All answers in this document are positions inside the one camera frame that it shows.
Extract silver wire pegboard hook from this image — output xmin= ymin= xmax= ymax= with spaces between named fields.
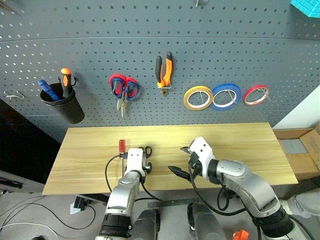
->
xmin=3 ymin=90 xmax=25 ymax=101

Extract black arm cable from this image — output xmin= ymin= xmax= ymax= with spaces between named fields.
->
xmin=104 ymin=153 xmax=165 ymax=202
xmin=187 ymin=159 xmax=251 ymax=216

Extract red blue handled scissors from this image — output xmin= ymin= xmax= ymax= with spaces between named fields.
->
xmin=108 ymin=73 xmax=140 ymax=118

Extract brown cardboard box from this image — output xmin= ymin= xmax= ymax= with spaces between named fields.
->
xmin=272 ymin=124 xmax=320 ymax=181

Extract grey fabric object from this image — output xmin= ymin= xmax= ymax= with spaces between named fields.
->
xmin=285 ymin=191 xmax=320 ymax=219

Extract red tape roll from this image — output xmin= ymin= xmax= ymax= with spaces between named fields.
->
xmin=243 ymin=84 xmax=271 ymax=106

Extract grey metal pegboard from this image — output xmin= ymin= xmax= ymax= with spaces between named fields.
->
xmin=0 ymin=0 xmax=320 ymax=144

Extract orange black handled screwdriver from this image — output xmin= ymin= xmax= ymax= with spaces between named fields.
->
xmin=60 ymin=67 xmax=73 ymax=99

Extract yellow tape roll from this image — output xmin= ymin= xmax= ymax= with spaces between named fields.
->
xmin=183 ymin=85 xmax=214 ymax=111

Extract teal foam piece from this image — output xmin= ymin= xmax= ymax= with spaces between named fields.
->
xmin=289 ymin=0 xmax=320 ymax=18

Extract white floor cable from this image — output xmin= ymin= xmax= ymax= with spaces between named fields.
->
xmin=0 ymin=194 xmax=61 ymax=240

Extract orange plastic part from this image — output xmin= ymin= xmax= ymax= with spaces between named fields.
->
xmin=232 ymin=229 xmax=250 ymax=240

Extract blue handled screwdriver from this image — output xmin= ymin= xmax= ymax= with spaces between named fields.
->
xmin=37 ymin=79 xmax=61 ymax=102

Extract wooden table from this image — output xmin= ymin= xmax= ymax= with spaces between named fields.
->
xmin=41 ymin=122 xmax=300 ymax=196

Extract black handled scissors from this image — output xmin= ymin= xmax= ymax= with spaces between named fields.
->
xmin=137 ymin=145 xmax=153 ymax=159

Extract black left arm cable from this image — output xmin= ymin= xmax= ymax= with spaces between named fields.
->
xmin=104 ymin=153 xmax=165 ymax=202

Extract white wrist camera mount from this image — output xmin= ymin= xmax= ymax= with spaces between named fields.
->
xmin=187 ymin=136 xmax=216 ymax=180
xmin=124 ymin=147 xmax=147 ymax=176

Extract grey metal bar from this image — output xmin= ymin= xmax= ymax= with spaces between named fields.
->
xmin=146 ymin=197 xmax=201 ymax=209

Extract black connector block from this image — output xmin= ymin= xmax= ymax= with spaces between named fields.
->
xmin=73 ymin=195 xmax=91 ymax=210

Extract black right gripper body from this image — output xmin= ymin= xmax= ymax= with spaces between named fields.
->
xmin=187 ymin=150 xmax=204 ymax=179

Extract blue tape roll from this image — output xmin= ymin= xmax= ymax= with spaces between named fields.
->
xmin=209 ymin=83 xmax=242 ymax=112

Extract dark rounded shape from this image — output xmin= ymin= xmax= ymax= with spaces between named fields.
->
xmin=186 ymin=201 xmax=227 ymax=240
xmin=133 ymin=208 xmax=161 ymax=240

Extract black floor cable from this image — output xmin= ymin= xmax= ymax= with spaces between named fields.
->
xmin=0 ymin=196 xmax=97 ymax=240

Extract black hanging cup holder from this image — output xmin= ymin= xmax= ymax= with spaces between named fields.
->
xmin=39 ymin=82 xmax=86 ymax=125

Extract orange black pliers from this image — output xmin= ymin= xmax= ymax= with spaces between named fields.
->
xmin=155 ymin=51 xmax=174 ymax=97

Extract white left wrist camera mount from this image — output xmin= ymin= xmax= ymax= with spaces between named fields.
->
xmin=124 ymin=147 xmax=147 ymax=176

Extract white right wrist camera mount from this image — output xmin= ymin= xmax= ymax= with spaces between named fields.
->
xmin=187 ymin=136 xmax=216 ymax=180

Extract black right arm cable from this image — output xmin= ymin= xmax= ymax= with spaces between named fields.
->
xmin=187 ymin=159 xmax=251 ymax=216

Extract red handled screwdriver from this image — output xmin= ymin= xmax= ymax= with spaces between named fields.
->
xmin=118 ymin=139 xmax=126 ymax=178

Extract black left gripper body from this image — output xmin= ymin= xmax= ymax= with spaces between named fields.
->
xmin=142 ymin=161 xmax=153 ymax=176

